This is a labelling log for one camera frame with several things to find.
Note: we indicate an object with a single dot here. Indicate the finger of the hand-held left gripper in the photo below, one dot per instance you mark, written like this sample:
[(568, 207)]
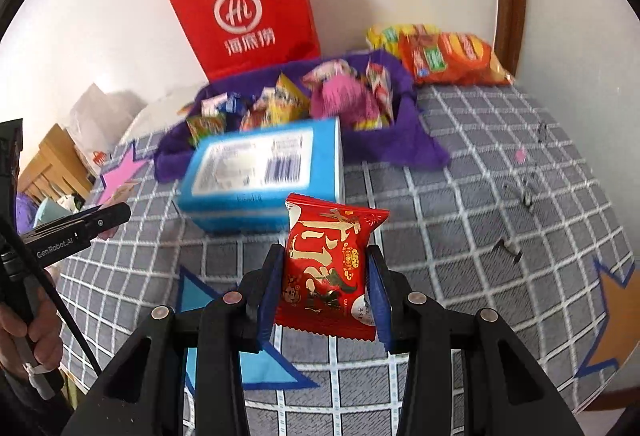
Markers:
[(107, 218)]

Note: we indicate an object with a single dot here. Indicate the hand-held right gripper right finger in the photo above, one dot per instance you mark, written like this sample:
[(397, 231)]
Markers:
[(382, 311)]

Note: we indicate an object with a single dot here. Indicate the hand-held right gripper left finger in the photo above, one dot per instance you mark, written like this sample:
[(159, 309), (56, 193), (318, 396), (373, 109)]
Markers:
[(267, 296)]

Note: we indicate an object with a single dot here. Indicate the purple cloth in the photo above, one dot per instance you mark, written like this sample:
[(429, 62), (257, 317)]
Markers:
[(400, 146)]

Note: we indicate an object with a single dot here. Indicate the pink snack bag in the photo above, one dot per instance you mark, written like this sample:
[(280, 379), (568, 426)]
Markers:
[(340, 99)]

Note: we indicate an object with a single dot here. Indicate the person's left hand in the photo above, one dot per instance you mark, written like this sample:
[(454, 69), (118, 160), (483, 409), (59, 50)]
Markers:
[(47, 326)]

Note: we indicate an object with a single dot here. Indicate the small beige packet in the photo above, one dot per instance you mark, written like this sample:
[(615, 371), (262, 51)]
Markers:
[(125, 191)]

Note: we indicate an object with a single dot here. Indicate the wooden furniture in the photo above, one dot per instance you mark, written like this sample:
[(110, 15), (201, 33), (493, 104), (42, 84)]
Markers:
[(55, 161)]

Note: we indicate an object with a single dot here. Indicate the white plastic bag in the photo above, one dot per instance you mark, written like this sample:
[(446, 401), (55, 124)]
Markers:
[(100, 116)]

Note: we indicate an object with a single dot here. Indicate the blue white box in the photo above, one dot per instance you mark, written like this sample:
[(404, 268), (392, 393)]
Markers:
[(250, 166)]

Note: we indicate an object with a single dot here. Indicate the green colourful snack packet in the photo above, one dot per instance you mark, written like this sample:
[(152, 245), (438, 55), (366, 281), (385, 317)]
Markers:
[(205, 129)]

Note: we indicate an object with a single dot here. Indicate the blue white candy packet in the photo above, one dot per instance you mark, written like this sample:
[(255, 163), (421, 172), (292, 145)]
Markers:
[(222, 104)]

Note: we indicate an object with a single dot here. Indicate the grey checked blanket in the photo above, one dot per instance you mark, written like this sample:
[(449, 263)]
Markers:
[(475, 166)]

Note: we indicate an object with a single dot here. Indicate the yellow orange snack packet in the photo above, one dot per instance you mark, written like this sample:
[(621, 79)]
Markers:
[(282, 101)]

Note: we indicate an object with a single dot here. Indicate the orange chips bag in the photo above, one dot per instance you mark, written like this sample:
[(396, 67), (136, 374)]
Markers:
[(450, 59)]

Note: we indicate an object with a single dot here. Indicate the yellow chips bag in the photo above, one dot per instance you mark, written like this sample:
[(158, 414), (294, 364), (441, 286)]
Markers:
[(385, 39)]

